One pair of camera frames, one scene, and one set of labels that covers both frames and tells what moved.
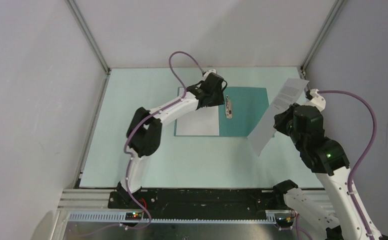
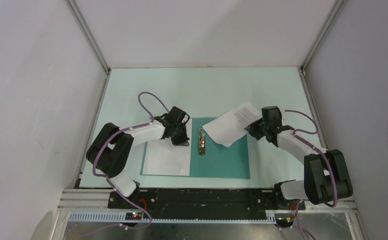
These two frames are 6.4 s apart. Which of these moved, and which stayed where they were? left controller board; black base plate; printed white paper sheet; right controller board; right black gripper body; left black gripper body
Moved: left black gripper body; printed white paper sheet; right black gripper body
Stayed: black base plate; right controller board; left controller board
